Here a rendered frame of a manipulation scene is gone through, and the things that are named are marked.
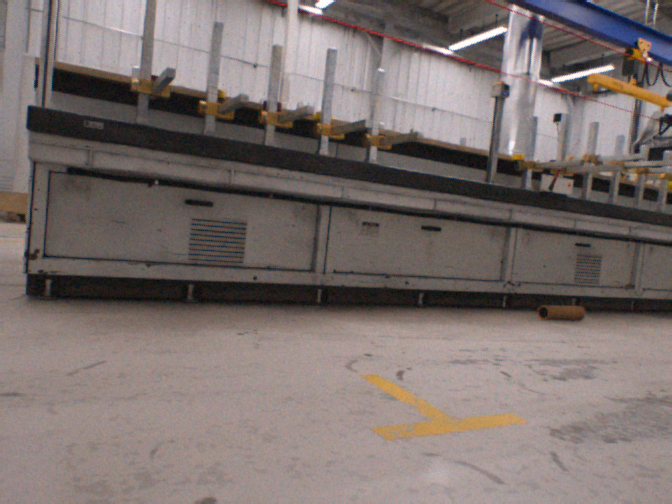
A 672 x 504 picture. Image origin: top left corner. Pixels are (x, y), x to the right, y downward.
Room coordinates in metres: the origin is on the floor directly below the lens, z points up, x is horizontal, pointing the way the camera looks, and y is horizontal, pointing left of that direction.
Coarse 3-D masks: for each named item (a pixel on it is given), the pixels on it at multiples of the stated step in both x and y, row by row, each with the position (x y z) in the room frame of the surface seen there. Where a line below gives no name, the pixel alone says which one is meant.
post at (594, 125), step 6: (594, 126) 3.13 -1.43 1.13; (594, 132) 3.13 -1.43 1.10; (588, 138) 3.16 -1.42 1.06; (594, 138) 3.13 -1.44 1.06; (588, 144) 3.16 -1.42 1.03; (594, 144) 3.14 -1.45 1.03; (588, 150) 3.15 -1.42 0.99; (594, 150) 3.14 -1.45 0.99; (588, 174) 3.13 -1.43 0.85; (588, 180) 3.13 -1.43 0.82; (582, 186) 3.16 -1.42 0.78; (588, 186) 3.13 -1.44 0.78; (582, 192) 3.15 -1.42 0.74; (588, 192) 3.14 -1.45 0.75
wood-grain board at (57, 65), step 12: (36, 60) 1.94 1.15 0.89; (60, 72) 2.02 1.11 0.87; (72, 72) 2.00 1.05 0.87; (84, 72) 2.01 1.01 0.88; (96, 72) 2.03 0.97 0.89; (108, 72) 2.05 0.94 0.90; (120, 84) 2.12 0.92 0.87; (180, 96) 2.23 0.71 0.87; (192, 96) 2.21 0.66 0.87; (204, 96) 2.22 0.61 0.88; (240, 108) 2.36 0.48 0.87; (252, 108) 2.33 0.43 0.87; (300, 120) 2.49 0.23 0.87; (312, 120) 2.46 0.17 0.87; (336, 120) 2.52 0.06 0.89; (360, 132) 2.65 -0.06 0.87; (384, 132) 2.64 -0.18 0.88; (396, 132) 2.68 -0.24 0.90; (420, 144) 2.82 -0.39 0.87; (432, 144) 2.79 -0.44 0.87; (444, 144) 2.82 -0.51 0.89; (456, 144) 2.86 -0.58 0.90; (480, 156) 3.02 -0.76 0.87; (504, 156) 3.03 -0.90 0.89; (600, 180) 3.51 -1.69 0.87; (624, 180) 3.54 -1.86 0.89
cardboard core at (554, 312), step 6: (540, 306) 2.93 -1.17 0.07; (546, 306) 2.90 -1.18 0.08; (552, 306) 2.92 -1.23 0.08; (558, 306) 2.95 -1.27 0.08; (564, 306) 2.97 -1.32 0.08; (570, 306) 3.00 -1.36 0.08; (576, 306) 3.03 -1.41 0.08; (540, 312) 2.94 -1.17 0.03; (546, 312) 2.97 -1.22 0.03; (552, 312) 2.89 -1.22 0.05; (558, 312) 2.91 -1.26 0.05; (564, 312) 2.93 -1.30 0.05; (570, 312) 2.96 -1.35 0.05; (576, 312) 2.98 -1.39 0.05; (582, 312) 3.01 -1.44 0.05; (540, 318) 2.92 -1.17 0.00; (546, 318) 2.89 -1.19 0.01; (552, 318) 2.91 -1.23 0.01; (558, 318) 2.93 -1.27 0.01; (564, 318) 2.95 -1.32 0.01; (570, 318) 2.97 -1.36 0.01; (576, 318) 3.00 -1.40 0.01; (582, 318) 3.02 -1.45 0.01
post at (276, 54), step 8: (272, 48) 2.21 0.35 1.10; (280, 48) 2.20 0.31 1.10; (272, 56) 2.20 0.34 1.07; (280, 56) 2.20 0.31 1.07; (272, 64) 2.20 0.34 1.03; (280, 64) 2.21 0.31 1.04; (272, 72) 2.19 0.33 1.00; (272, 80) 2.19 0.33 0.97; (272, 88) 2.19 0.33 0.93; (272, 96) 2.20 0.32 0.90; (272, 104) 2.20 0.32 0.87; (264, 128) 2.22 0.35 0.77; (272, 128) 2.20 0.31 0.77; (264, 136) 2.21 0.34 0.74; (272, 136) 2.20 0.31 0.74
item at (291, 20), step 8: (288, 0) 3.27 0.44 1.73; (296, 0) 3.25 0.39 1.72; (288, 8) 3.26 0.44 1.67; (296, 8) 3.25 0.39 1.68; (288, 16) 3.25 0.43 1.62; (296, 16) 3.26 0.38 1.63; (288, 24) 3.24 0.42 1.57; (288, 32) 3.24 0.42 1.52; (288, 40) 3.24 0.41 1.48; (288, 48) 3.24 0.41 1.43; (288, 56) 3.24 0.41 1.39; (288, 64) 3.25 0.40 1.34; (288, 72) 3.25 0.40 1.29; (288, 80) 3.25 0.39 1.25; (280, 88) 3.26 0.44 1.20; (288, 88) 3.25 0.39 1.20; (280, 96) 3.25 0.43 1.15; (288, 96) 3.25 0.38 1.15
